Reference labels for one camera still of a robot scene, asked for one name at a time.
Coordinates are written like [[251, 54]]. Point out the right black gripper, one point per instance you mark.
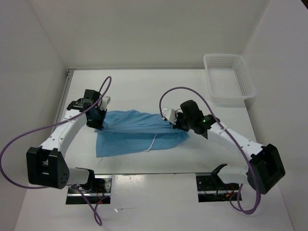
[[177, 125]]

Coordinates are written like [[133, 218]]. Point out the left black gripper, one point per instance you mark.
[[98, 125]]

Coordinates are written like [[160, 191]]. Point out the light blue shorts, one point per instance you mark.
[[128, 132]]

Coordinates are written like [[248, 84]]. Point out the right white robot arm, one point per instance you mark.
[[264, 167]]

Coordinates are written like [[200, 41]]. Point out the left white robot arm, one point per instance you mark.
[[46, 164]]

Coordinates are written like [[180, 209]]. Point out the white perforated plastic basket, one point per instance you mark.
[[229, 79]]

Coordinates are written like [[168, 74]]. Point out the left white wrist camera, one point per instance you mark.
[[104, 102]]

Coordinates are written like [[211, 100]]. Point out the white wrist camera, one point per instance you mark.
[[170, 115], [104, 102]]

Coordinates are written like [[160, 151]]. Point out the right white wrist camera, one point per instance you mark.
[[170, 115]]

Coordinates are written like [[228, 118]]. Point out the aluminium table edge rail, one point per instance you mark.
[[64, 95]]

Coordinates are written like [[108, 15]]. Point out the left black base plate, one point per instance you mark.
[[99, 193]]

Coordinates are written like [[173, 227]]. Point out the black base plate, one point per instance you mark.
[[99, 193], [208, 191]]

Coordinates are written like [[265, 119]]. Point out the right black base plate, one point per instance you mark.
[[208, 191]]

